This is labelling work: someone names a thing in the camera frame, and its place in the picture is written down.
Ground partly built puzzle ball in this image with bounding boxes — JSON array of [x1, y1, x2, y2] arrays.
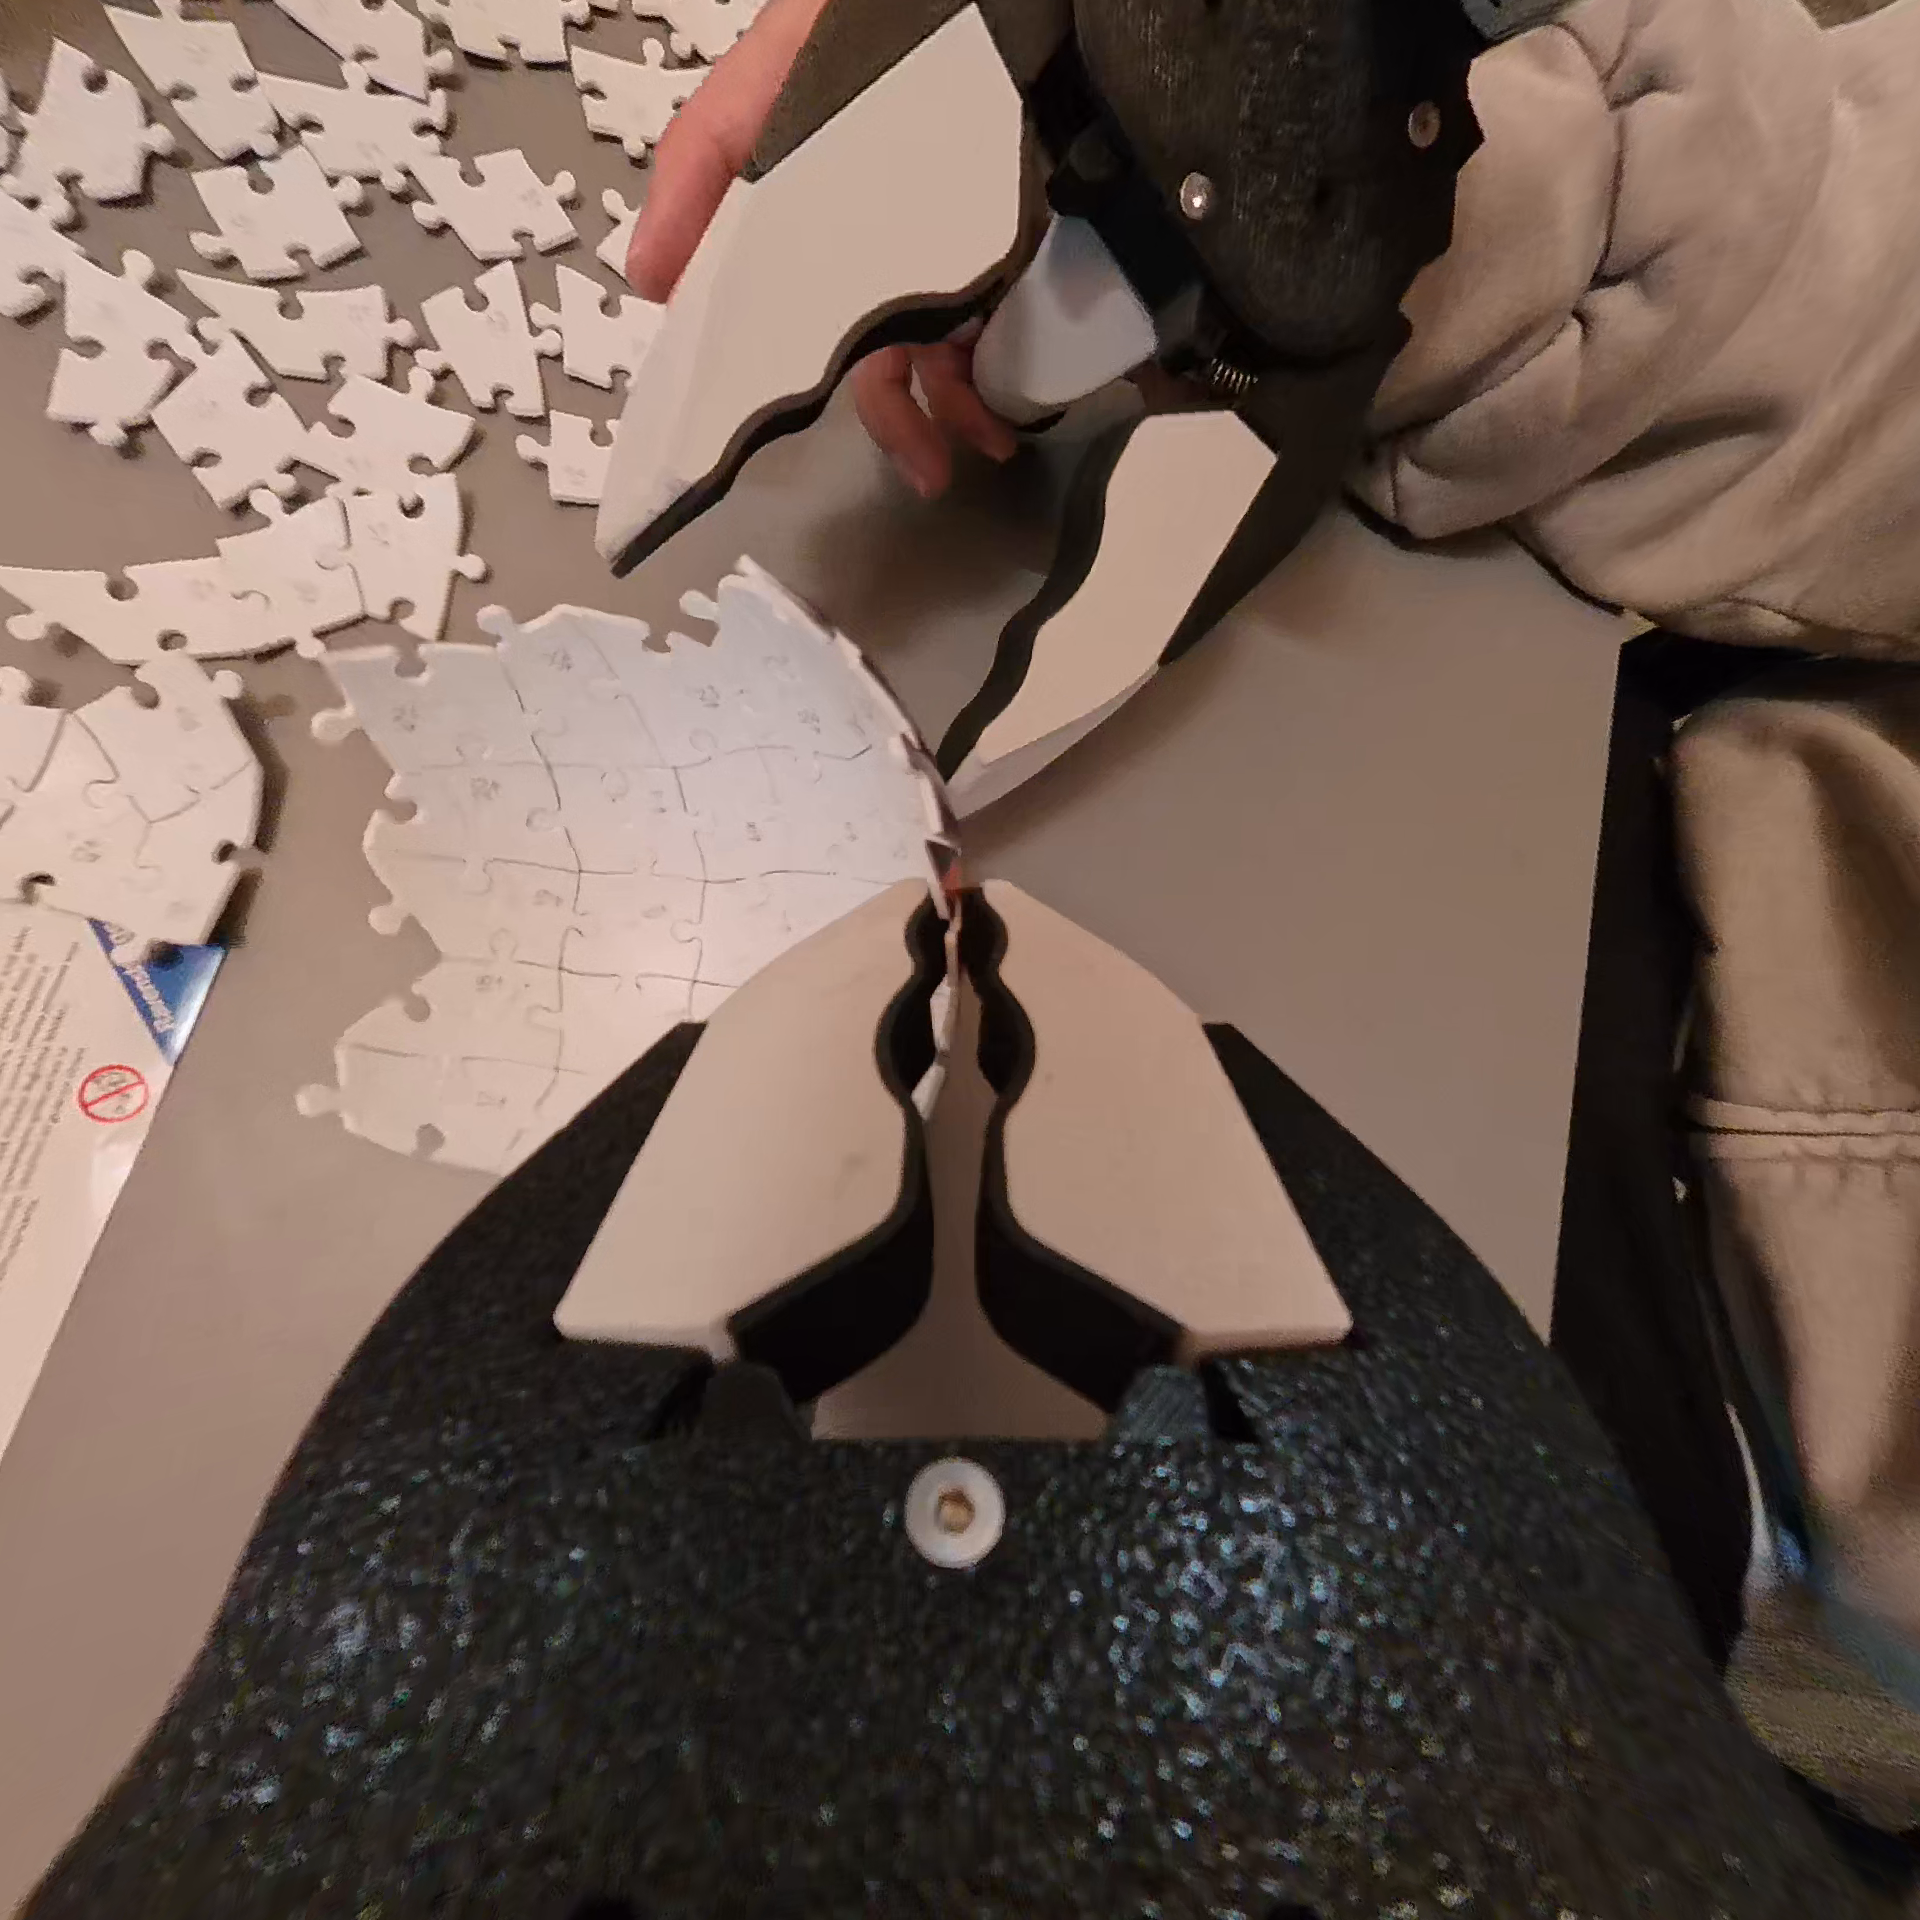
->
[[294, 555, 968, 1173]]

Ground pile of white puzzle pieces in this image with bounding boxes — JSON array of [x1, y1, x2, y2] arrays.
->
[[0, 0, 782, 512]]

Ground joined white puzzle segment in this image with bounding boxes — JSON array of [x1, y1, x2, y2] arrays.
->
[[0, 652, 271, 945]]

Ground person's beige trousers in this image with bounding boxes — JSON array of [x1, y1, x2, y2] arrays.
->
[[1665, 688, 1920, 1802]]

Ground person's right forearm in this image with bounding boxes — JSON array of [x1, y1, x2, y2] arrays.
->
[[1342, 0, 1920, 662]]

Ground tapered white puzzle strip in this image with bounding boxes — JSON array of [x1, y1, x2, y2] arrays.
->
[[0, 472, 489, 668]]

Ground white instruction sheet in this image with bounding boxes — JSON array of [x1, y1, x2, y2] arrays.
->
[[0, 906, 225, 1456]]

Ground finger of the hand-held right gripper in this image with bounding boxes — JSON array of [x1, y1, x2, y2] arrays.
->
[[935, 408, 1329, 823], [592, 0, 1045, 579]]

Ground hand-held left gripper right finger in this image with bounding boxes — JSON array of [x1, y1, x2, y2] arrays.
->
[[961, 886, 1355, 1413]]

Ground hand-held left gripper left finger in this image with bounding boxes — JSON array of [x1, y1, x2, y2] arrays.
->
[[552, 878, 968, 1411]]

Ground person's right hand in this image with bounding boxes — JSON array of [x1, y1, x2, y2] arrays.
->
[[627, 0, 1027, 499]]

